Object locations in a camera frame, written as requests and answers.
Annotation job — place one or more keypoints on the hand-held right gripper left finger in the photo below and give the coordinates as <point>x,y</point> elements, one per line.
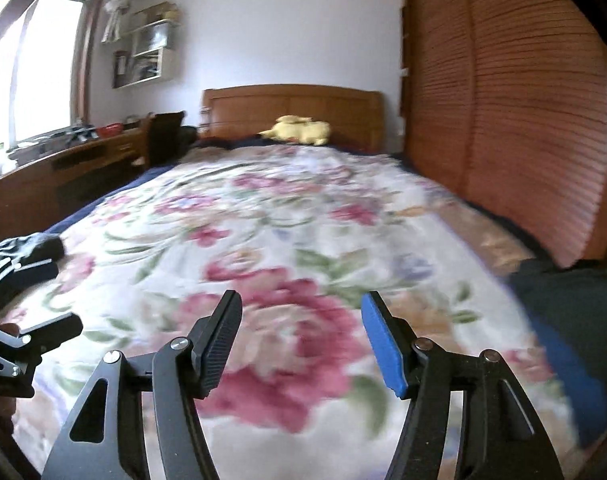
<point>218,350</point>

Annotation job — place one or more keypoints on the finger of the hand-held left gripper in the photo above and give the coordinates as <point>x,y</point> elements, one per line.
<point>40,270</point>
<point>53,330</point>

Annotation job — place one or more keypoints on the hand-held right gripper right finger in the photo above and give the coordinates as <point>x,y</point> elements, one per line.
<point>383,345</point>

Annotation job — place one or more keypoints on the dark grey jacket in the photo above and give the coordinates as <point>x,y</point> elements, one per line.
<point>45,246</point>

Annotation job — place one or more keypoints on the black coat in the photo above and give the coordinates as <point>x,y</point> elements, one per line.
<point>563,285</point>

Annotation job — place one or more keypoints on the person's left hand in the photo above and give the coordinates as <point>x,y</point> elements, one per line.
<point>5,331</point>

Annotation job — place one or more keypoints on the wooden desk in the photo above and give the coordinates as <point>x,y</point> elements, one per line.
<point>28,185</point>

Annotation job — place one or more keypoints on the black metal gadget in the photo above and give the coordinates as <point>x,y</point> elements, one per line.
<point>81,135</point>

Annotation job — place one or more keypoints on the floral blanket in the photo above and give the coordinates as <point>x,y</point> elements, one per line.
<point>283,220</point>

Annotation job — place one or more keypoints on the red basket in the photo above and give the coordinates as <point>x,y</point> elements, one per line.
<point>109,129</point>

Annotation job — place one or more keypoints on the wooden chair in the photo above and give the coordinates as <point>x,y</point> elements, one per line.
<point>166,135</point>

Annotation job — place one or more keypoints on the folded navy cloth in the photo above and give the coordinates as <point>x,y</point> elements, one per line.
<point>578,385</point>

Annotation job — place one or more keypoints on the window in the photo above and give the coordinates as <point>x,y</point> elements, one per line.
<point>38,70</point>

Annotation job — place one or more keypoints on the yellow plush toy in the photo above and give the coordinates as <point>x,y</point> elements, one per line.
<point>303,131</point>

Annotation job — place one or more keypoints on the stack of books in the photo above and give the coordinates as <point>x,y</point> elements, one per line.
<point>146,66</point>

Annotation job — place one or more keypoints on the wooden bed headboard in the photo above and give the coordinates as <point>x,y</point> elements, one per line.
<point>283,105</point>

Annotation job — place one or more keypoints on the white paper bag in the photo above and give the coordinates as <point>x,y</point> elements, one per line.
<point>161,39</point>

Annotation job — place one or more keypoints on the tied white curtain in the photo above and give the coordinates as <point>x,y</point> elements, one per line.
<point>115,15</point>

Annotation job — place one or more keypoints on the wooden slatted wardrobe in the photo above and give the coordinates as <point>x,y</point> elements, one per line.
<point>523,110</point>

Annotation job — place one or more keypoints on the small yellow item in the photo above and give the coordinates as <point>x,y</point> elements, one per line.
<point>171,13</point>

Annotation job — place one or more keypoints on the white wall shelf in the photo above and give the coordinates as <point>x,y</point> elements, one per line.
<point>168,65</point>

